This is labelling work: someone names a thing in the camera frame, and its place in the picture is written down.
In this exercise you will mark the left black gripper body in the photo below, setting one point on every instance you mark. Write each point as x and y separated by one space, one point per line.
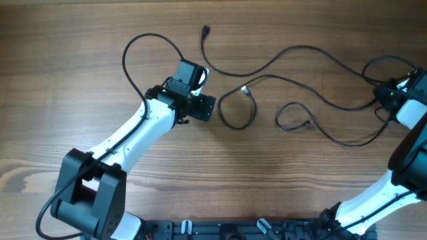
201 108

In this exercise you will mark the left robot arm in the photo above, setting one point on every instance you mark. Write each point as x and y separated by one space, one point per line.
90 190

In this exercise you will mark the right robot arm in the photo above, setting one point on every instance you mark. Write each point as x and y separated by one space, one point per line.
403 184

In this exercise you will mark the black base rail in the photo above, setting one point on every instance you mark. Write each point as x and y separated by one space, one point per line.
288 229

